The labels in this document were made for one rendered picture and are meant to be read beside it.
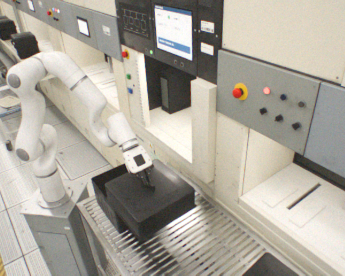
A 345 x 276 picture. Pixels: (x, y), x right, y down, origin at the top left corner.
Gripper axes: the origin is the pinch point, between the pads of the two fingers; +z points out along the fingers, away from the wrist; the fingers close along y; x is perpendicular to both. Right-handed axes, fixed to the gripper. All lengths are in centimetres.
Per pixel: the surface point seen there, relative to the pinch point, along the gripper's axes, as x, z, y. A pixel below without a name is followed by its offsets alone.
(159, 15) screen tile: -11, -68, 39
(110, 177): 38.4, -10.9, -2.8
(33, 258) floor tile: 141, 12, -53
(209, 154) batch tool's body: 1.2, 2.5, 34.9
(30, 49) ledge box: 236, -209, 33
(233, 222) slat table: 8, 37, 33
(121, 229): 26.2, 14.8, -12.5
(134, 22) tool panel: 12, -81, 40
